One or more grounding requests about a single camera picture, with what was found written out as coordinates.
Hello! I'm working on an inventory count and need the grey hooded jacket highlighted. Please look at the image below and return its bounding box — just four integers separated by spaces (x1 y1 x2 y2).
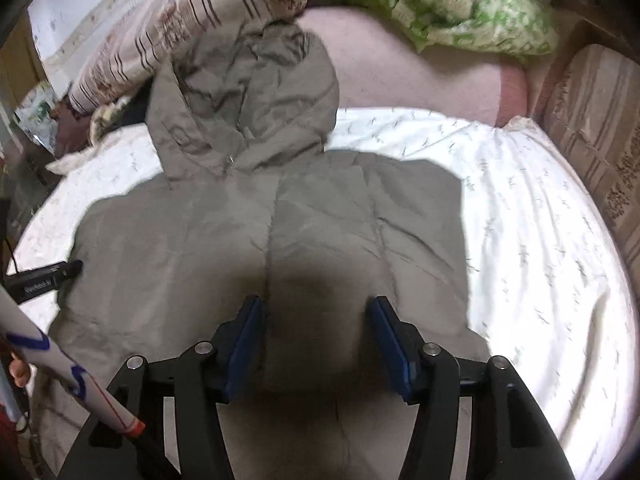
37 22 493 480

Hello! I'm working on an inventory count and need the striped beige pillow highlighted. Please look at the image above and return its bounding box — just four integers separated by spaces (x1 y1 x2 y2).
67 0 311 117

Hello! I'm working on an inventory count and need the white patterned bed sheet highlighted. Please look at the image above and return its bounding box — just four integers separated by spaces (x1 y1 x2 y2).
10 107 637 480

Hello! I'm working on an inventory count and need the person's left hand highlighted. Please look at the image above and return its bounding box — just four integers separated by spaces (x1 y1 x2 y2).
9 355 34 389

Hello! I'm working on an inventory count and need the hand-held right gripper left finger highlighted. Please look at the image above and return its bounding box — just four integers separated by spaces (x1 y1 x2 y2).
57 295 266 480

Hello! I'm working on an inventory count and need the striped brown cushion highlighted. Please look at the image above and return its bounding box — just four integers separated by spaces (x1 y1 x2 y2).
532 42 640 261

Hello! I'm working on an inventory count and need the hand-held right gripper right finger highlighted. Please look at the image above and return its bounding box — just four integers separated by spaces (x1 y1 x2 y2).
367 296 576 480

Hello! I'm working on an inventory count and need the green and white floral quilt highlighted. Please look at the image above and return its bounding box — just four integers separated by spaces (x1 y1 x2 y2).
307 0 561 64

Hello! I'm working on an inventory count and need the dark maroon cloth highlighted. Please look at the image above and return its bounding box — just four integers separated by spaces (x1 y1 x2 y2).
54 102 103 158

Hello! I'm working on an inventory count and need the wooden cabinet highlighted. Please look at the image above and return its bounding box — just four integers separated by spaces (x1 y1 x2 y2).
0 25 51 93

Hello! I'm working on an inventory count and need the pink blanket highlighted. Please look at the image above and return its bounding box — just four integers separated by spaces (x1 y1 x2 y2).
295 7 531 128

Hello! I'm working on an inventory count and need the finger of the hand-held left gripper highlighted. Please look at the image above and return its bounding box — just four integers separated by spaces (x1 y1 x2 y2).
5 260 84 306

